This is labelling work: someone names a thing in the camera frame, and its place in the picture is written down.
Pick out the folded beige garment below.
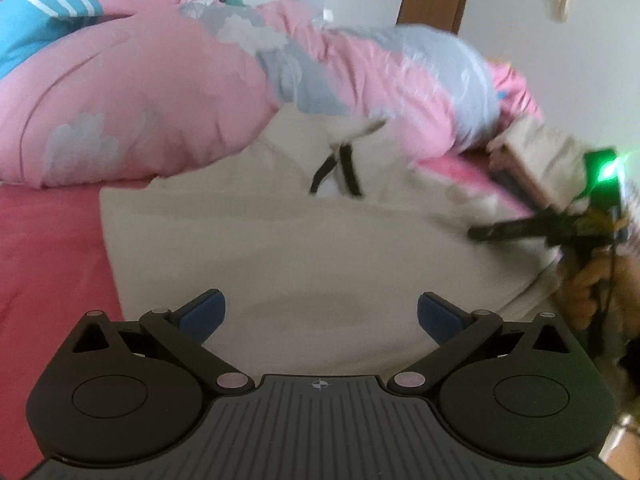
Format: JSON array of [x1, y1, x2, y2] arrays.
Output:
[[487, 115, 591, 211]]

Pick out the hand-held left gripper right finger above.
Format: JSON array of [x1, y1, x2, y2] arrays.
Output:
[[387, 291, 583, 403]]

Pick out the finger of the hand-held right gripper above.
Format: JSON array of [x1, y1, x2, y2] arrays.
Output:
[[467, 214, 567, 243]]

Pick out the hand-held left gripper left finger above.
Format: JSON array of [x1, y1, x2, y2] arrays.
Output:
[[60, 288, 253, 403]]

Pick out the pink grey blue floral quilt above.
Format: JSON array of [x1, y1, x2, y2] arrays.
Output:
[[0, 0, 546, 188]]

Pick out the beige zip jacket black stripes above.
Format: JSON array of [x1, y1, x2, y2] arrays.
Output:
[[100, 107, 566, 376]]

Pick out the pink printed bed blanket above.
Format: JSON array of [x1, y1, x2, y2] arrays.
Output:
[[0, 152, 531, 466]]

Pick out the person's right hand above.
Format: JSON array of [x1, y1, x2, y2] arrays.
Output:
[[557, 251, 640, 358]]

